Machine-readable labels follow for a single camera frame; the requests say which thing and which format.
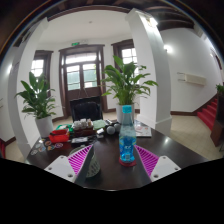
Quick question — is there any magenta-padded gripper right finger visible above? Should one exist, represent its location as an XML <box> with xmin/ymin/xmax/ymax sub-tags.
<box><xmin>133</xmin><ymin>144</ymin><xmax>182</xmax><ymax>183</ymax></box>

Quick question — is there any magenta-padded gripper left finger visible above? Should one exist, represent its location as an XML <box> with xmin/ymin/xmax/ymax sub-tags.
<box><xmin>44</xmin><ymin>144</ymin><xmax>95</xmax><ymax>184</ymax></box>

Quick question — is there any clear blue-capped drink bottle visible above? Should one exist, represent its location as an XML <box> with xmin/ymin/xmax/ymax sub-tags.
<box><xmin>118</xmin><ymin>104</ymin><xmax>137</xmax><ymax>164</ymax></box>

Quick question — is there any small black box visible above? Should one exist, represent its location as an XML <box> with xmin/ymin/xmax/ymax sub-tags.
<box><xmin>70</xmin><ymin>136</ymin><xmax>89</xmax><ymax>146</ymax></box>

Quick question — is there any red plastic box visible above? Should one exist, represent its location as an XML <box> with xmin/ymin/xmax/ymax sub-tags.
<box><xmin>48</xmin><ymin>129</ymin><xmax>71</xmax><ymax>144</ymax></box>

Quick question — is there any printed magazine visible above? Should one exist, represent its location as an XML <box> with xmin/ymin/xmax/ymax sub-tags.
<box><xmin>134</xmin><ymin>120</ymin><xmax>153</xmax><ymax>138</ymax></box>

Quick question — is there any brown tray of white cups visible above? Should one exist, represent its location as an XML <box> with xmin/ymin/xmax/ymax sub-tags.
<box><xmin>72</xmin><ymin>118</ymin><xmax>94</xmax><ymax>136</ymax></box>

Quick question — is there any green packet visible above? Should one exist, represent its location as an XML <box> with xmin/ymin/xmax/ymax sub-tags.
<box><xmin>54</xmin><ymin>123</ymin><xmax>74</xmax><ymax>132</ymax></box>

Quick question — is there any green notebook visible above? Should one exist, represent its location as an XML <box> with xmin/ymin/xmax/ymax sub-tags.
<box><xmin>92</xmin><ymin>119</ymin><xmax>107</xmax><ymax>131</ymax></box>

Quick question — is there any black round gadget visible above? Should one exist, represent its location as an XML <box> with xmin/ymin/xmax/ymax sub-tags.
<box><xmin>105</xmin><ymin>122</ymin><xmax>122</xmax><ymax>135</ymax></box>

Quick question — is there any black office chair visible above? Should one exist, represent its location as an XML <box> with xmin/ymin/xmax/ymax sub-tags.
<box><xmin>69</xmin><ymin>96</ymin><xmax>104</xmax><ymax>123</ymax></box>

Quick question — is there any leafy plant in white pot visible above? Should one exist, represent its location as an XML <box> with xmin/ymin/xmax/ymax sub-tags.
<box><xmin>100</xmin><ymin>54</ymin><xmax>159</xmax><ymax>124</ymax></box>
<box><xmin>14</xmin><ymin>71</ymin><xmax>58</xmax><ymax>138</ymax></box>

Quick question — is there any red carpeted staircase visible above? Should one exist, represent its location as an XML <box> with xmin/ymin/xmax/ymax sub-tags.
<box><xmin>196</xmin><ymin>97</ymin><xmax>219</xmax><ymax>131</ymax></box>
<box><xmin>0</xmin><ymin>138</ymin><xmax>7</xmax><ymax>159</ymax></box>

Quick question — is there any dark wooden double door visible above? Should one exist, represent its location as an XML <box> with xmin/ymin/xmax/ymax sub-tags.
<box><xmin>58</xmin><ymin>44</ymin><xmax>108</xmax><ymax>117</ymax></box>

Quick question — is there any small green plant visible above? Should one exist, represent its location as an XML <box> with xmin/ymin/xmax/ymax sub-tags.
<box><xmin>214</xmin><ymin>83</ymin><xmax>224</xmax><ymax>98</ymax></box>

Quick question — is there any dark-framed window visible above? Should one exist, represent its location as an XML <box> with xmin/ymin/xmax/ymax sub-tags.
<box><xmin>111</xmin><ymin>39</ymin><xmax>138</xmax><ymax>68</ymax></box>
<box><xmin>31</xmin><ymin>49</ymin><xmax>54</xmax><ymax>80</ymax></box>

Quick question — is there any white wall unit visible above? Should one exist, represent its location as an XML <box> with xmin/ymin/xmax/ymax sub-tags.
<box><xmin>176</xmin><ymin>71</ymin><xmax>208</xmax><ymax>87</ymax></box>

